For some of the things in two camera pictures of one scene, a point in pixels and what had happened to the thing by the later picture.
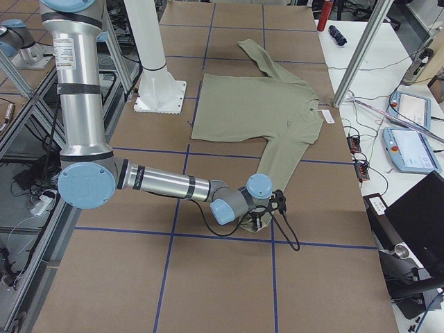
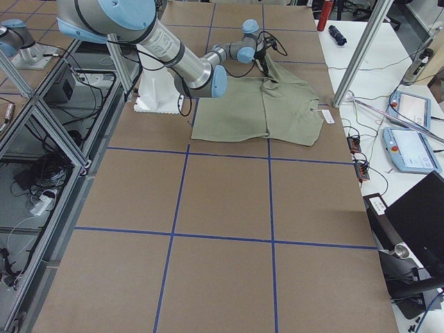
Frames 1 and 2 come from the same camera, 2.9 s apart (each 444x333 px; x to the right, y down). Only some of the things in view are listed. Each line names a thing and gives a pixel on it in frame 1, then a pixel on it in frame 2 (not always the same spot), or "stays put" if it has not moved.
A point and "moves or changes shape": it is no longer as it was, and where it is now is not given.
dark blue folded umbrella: (336, 34) stays put
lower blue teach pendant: (410, 151) stays put
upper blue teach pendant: (415, 109) stays put
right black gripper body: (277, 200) to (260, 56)
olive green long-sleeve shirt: (284, 114) moves or changes shape
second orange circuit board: (361, 171) stays put
